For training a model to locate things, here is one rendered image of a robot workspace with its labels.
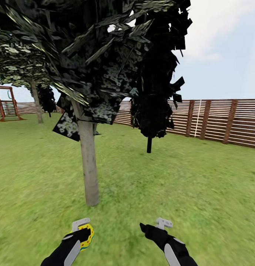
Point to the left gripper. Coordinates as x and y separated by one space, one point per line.
83 234

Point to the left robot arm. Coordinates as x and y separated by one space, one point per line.
69 248

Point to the easter egg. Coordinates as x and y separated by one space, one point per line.
86 244

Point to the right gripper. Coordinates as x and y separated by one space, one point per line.
152 233

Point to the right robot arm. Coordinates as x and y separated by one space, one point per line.
175 251

